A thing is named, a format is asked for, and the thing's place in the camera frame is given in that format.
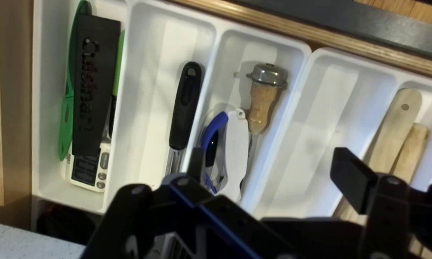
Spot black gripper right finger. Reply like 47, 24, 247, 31
329, 147, 432, 259

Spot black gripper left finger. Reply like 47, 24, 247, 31
80, 173, 299, 259

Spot white and blue can opener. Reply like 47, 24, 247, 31
198, 107, 250, 204

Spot open wooden cutlery drawer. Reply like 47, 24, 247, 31
30, 0, 432, 222

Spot wooden kitchen drawer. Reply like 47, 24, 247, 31
0, 0, 432, 232

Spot plain wooden spatula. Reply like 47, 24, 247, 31
390, 123, 429, 185

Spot small white digital timer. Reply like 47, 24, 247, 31
66, 142, 112, 195

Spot green knife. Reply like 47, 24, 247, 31
56, 0, 126, 163

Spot black knife sheath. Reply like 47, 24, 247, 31
70, 14, 122, 158

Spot wooden spoon handles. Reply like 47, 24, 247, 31
329, 87, 423, 222

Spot black handled peeler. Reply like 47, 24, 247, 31
165, 61, 204, 175

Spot wooden handled metal utensil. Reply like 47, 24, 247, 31
244, 63, 289, 136

